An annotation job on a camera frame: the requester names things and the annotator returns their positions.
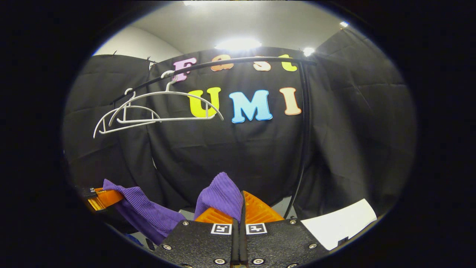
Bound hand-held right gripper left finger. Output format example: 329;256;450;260
152;207;239;268

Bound black backdrop cloth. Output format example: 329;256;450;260
62;28;417;224

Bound purple ribbed jacket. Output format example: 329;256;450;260
102;172;244;246

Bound white paper stack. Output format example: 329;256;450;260
300;198;378;251

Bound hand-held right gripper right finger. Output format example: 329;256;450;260
240;191;330;268

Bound white plastic hanger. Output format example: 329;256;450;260
108;70;224;124
93;88;161;139

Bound black metal clothes rack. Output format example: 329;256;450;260
111;56;318;221

